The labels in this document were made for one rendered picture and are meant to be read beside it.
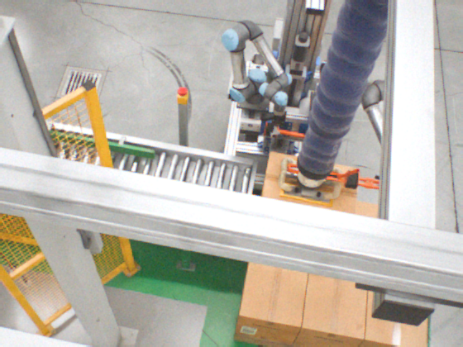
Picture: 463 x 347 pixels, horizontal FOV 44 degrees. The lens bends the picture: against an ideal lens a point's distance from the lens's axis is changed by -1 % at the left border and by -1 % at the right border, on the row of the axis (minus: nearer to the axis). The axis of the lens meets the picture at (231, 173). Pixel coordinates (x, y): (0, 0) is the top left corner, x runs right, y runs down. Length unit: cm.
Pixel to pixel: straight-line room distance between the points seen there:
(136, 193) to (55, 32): 499
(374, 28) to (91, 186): 177
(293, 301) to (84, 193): 289
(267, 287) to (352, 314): 57
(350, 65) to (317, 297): 170
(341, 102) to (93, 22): 357
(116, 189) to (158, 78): 442
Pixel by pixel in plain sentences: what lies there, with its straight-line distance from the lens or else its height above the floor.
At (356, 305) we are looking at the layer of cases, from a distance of 390.
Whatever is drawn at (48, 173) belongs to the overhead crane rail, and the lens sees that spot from 109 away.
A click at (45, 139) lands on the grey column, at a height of 247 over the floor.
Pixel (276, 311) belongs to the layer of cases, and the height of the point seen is 54.
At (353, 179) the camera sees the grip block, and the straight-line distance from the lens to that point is 366.
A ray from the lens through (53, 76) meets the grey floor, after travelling 559.
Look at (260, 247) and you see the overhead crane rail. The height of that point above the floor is 316.
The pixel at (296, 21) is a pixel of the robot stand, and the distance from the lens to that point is 365.
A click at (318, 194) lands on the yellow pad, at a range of 366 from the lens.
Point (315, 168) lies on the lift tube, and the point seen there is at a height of 127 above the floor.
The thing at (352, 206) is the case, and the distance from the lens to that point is 373.
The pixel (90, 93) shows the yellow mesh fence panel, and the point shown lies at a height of 207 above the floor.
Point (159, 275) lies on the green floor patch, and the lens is 442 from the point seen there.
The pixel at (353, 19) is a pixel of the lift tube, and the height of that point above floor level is 242.
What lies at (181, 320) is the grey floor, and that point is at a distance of 430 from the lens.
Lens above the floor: 410
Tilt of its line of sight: 58 degrees down
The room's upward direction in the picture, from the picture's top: 6 degrees clockwise
